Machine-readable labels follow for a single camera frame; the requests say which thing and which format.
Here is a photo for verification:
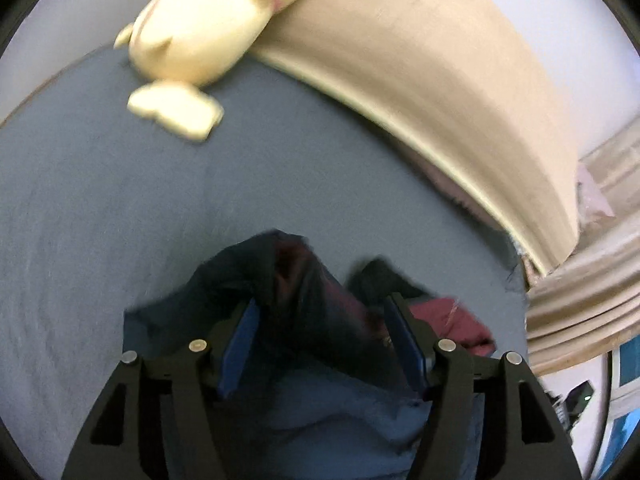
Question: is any navy blue padded jacket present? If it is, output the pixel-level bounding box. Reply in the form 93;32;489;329
124;231;496;479

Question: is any window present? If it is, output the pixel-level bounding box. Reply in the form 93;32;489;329
591;336;640;479

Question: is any beige curtain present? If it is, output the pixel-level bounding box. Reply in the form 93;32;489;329
526;120;639;375

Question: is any beige folded blanket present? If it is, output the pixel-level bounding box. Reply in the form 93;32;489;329
253;0;579;274

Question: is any yellow Pikachu plush toy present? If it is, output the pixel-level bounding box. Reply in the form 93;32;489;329
114;0;296;142

